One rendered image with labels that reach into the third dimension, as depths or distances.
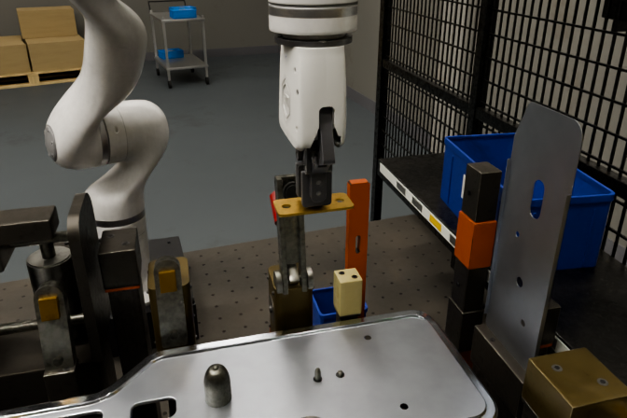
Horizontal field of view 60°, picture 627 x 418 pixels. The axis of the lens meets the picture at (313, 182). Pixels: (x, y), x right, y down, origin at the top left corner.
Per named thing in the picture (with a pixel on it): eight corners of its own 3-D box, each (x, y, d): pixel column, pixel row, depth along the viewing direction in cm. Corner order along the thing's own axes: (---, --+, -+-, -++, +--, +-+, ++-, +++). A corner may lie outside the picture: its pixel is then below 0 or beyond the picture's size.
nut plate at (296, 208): (278, 217, 57) (278, 207, 57) (271, 202, 61) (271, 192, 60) (355, 208, 59) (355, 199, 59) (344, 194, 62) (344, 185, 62)
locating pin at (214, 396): (207, 419, 66) (202, 377, 63) (205, 399, 69) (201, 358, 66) (233, 414, 67) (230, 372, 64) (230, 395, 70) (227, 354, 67)
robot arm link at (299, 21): (260, -1, 54) (261, 30, 56) (277, 8, 47) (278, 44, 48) (341, -4, 56) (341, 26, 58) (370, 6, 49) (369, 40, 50)
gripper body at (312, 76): (265, 20, 56) (269, 125, 60) (285, 34, 47) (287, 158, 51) (335, 18, 58) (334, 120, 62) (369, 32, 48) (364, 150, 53)
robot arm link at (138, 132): (77, 211, 117) (61, 102, 108) (160, 190, 128) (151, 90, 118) (96, 232, 109) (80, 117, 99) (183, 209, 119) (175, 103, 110)
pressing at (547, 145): (529, 380, 70) (581, 124, 56) (481, 324, 80) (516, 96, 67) (533, 379, 70) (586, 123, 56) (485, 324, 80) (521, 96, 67)
